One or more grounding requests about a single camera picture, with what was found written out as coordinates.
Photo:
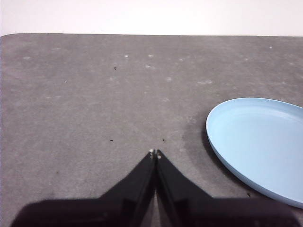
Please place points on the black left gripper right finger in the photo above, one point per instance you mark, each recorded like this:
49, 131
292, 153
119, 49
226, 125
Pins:
213, 212

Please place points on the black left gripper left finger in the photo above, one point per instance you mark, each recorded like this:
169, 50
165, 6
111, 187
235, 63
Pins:
99, 210

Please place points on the light blue round plate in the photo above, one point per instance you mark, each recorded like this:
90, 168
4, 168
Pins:
262, 142

